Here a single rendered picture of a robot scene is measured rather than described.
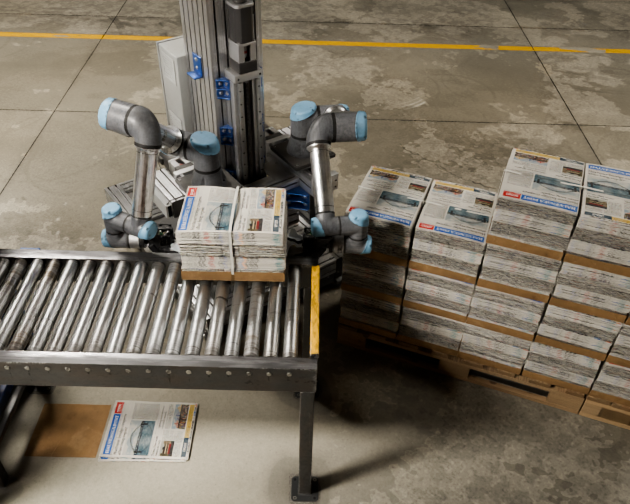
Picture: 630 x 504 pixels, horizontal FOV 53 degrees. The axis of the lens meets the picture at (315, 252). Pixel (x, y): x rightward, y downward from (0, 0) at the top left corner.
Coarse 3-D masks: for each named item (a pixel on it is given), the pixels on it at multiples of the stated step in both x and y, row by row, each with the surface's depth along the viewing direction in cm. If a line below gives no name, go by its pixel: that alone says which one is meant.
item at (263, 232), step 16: (256, 192) 239; (272, 192) 239; (256, 208) 231; (272, 208) 231; (240, 224) 223; (256, 224) 223; (272, 224) 223; (240, 240) 222; (256, 240) 222; (272, 240) 222; (240, 256) 226; (256, 256) 226; (272, 256) 226; (272, 272) 231
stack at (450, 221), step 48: (384, 192) 274; (432, 192) 275; (480, 192) 276; (384, 240) 266; (432, 240) 258; (480, 240) 251; (384, 288) 284; (432, 288) 273; (480, 288) 264; (528, 288) 256; (576, 288) 248; (624, 288) 240; (384, 336) 304; (432, 336) 292; (480, 336) 281; (576, 336) 262; (480, 384) 300; (528, 384) 289; (576, 384) 279
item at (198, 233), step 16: (192, 192) 237; (208, 192) 238; (224, 192) 239; (192, 208) 230; (208, 208) 230; (224, 208) 231; (192, 224) 222; (208, 224) 222; (192, 240) 222; (208, 240) 222; (192, 256) 227; (208, 256) 227
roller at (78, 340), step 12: (108, 264) 241; (96, 276) 236; (108, 276) 238; (96, 288) 230; (96, 300) 227; (84, 312) 221; (96, 312) 225; (84, 324) 217; (72, 336) 214; (84, 336) 215; (72, 348) 209
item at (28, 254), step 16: (0, 256) 242; (16, 256) 242; (32, 256) 242; (48, 256) 243; (64, 256) 243; (80, 256) 243; (96, 256) 243; (112, 256) 244; (128, 256) 244; (144, 256) 244; (160, 256) 244; (176, 256) 244; (288, 256) 246; (304, 256) 246; (96, 272) 246; (112, 272) 246; (304, 272) 245
